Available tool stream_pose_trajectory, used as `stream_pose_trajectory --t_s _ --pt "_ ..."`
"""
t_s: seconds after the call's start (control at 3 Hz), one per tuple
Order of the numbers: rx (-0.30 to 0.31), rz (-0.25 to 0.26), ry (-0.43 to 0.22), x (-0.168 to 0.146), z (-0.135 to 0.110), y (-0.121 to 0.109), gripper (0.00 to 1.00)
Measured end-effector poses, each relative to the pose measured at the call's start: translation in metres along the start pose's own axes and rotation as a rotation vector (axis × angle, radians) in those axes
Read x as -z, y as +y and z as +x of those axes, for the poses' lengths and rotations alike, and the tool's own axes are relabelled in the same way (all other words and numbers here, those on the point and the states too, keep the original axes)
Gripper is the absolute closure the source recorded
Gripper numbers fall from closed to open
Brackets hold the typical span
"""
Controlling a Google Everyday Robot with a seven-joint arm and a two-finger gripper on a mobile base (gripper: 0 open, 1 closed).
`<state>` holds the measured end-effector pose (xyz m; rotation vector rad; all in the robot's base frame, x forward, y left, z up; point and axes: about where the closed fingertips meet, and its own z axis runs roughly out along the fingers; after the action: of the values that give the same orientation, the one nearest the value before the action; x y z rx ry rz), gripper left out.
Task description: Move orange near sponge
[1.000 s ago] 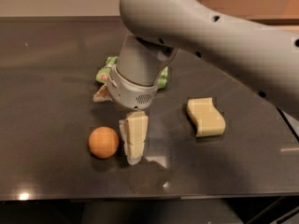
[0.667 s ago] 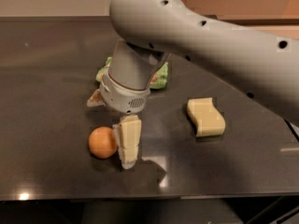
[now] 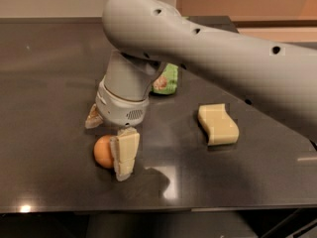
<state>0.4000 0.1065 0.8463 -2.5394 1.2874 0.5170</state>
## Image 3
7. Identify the orange fruit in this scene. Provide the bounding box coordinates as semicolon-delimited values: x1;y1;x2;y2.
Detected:
93;135;114;169

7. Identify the green snack bag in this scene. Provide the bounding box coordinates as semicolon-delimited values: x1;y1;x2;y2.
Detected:
152;63;178;95

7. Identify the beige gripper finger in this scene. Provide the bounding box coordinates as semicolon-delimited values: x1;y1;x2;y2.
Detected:
110;127;140;181
85;104;103;129

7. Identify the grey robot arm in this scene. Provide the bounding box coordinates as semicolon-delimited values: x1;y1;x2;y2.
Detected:
95;0;317;180

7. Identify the yellow wavy sponge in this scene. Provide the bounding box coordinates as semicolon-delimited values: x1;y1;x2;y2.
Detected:
198;103;240;146

